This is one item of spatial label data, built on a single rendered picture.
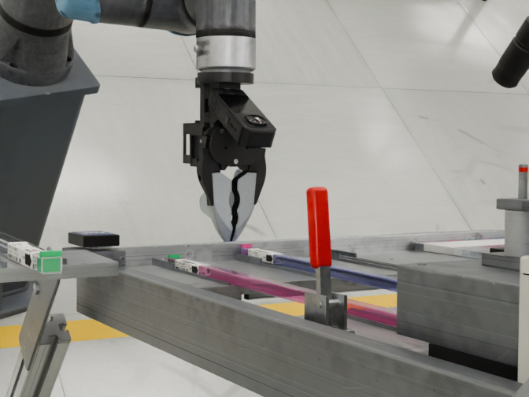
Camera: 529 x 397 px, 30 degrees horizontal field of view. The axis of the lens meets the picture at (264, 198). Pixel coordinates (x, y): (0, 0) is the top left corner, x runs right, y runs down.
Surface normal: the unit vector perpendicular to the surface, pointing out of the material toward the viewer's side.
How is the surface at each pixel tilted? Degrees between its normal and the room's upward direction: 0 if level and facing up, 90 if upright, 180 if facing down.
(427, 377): 90
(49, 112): 90
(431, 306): 90
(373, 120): 0
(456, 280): 90
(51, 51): 73
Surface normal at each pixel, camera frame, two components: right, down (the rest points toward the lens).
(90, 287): -0.87, 0.02
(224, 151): 0.49, 0.05
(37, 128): 0.55, 0.70
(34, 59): 0.28, 0.48
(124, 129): 0.35, -0.69
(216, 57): -0.33, 0.05
